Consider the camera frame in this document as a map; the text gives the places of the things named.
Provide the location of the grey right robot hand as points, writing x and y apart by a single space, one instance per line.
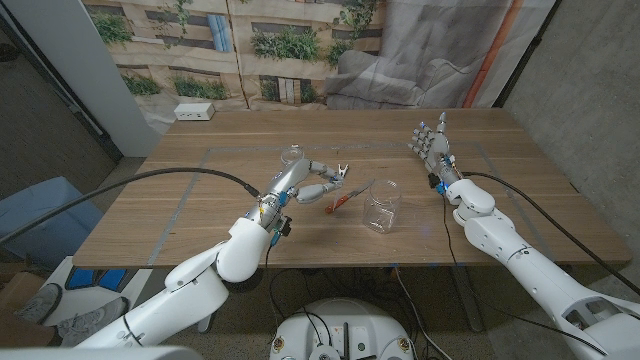
436 147

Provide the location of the white table leg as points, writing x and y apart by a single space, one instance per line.
205 325

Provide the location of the printed fabric backdrop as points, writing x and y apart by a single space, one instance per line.
300 50

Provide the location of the person leg dark trousers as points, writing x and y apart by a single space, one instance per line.
25 336

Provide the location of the white power strip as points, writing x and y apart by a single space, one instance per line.
194 111

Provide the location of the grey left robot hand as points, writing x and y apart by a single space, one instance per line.
295 175

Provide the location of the blue grey storage bin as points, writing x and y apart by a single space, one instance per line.
45 215

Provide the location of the wooden table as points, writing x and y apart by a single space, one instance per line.
350 146

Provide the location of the brown cardboard box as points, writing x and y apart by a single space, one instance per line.
17 290

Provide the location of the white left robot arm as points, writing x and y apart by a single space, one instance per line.
215 270

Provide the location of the small metal clip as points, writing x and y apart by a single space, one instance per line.
343 170

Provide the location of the grey sneaker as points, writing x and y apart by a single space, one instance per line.
41 302
92 320

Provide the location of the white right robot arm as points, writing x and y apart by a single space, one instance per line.
530 270

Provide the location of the small glass clasp jar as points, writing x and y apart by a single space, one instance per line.
291 154

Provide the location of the grey table leg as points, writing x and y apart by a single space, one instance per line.
467 300

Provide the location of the white robot torso base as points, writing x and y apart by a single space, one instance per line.
345 325

